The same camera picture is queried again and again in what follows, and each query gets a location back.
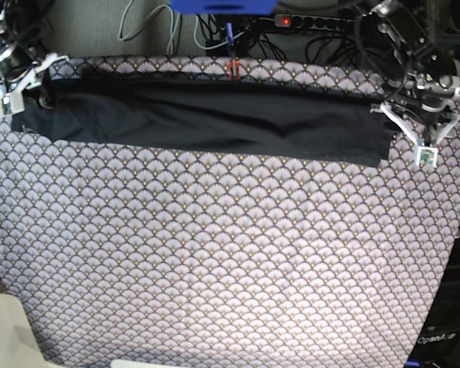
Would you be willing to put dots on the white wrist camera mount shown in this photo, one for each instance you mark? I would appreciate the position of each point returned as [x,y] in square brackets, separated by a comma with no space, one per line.
[11,97]
[424,153]

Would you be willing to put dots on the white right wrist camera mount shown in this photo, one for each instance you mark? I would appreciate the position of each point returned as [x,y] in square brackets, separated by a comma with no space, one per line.
[11,97]

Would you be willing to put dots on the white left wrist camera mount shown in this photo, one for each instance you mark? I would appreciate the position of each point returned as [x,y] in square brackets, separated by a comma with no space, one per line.
[424,153]

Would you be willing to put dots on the red table clamp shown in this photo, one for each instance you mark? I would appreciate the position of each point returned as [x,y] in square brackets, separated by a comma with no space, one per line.
[233,69]

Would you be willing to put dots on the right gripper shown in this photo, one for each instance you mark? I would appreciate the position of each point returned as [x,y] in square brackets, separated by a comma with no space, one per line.
[43,95]

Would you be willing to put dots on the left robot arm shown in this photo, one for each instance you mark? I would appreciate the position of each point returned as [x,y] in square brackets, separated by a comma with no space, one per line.
[425,69]

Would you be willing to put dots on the dark navy T-shirt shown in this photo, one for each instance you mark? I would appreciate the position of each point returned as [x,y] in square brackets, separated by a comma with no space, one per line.
[211,116]

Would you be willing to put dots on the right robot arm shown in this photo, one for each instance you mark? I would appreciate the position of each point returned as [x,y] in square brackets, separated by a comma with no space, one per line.
[24,60]

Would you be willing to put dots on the black power strip red switch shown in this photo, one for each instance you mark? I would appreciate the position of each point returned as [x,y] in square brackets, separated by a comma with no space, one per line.
[312,23]

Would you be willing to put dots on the fan-patterned tablecloth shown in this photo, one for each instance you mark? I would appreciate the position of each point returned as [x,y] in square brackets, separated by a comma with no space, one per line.
[117,255]

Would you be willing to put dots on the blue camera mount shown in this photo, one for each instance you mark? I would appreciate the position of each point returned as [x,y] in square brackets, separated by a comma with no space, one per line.
[224,7]

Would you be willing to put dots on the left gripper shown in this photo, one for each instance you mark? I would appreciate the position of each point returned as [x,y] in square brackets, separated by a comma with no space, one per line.
[432,112]

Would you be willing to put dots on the black OpenArm box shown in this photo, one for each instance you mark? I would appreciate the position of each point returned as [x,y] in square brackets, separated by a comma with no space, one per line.
[438,344]

